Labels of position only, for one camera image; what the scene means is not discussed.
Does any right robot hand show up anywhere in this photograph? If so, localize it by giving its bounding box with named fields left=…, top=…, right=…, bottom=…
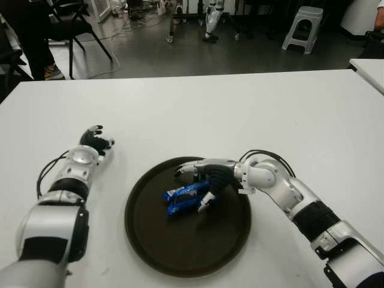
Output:
left=173, top=158, right=241, bottom=214

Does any white floor cable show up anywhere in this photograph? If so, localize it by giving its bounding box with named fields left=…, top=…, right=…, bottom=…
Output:
left=80, top=17, right=133, bottom=79

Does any white humanoid robot leg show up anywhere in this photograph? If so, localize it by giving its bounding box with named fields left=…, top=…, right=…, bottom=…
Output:
left=201, top=0, right=226, bottom=43

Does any seated person in white shirt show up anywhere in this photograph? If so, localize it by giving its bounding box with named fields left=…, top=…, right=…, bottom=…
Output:
left=374, top=8, right=384, bottom=31

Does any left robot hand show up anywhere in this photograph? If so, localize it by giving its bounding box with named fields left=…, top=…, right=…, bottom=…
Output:
left=78, top=124, right=116, bottom=156

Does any round dark brown tray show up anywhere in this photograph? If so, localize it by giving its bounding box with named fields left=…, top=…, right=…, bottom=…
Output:
left=124, top=156, right=252, bottom=277

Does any black bag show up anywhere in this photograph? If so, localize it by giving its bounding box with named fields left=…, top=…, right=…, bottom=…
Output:
left=358, top=29, right=384, bottom=59

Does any standing person in black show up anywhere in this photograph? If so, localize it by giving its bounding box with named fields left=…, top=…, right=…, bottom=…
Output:
left=5, top=0, right=66, bottom=81

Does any blue Oreo cookie packet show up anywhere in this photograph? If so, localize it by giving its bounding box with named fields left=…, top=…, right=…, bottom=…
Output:
left=163, top=179, right=211, bottom=217

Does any white framed board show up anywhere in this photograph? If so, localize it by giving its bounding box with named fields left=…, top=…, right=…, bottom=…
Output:
left=89, top=0, right=111, bottom=22

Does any black wheeled metal frame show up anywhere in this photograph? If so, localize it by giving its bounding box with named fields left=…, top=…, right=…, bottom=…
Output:
left=164, top=0, right=244, bottom=43

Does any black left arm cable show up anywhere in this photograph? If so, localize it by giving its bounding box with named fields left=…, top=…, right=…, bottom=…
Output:
left=36, top=149, right=71, bottom=200

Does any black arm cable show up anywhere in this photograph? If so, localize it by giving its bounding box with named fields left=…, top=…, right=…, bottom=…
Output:
left=36, top=149, right=71, bottom=200
left=239, top=149, right=296, bottom=178

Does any white side table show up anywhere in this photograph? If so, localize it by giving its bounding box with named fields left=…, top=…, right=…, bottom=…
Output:
left=349, top=58, right=384, bottom=97

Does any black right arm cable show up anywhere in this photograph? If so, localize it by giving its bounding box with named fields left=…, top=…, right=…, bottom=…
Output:
left=239, top=149, right=296, bottom=178

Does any grey plastic stool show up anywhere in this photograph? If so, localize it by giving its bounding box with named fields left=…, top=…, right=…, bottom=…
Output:
left=281, top=5, right=324, bottom=55

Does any black folding chair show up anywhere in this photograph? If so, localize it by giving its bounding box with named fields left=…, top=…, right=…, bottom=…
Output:
left=44, top=0, right=114, bottom=80

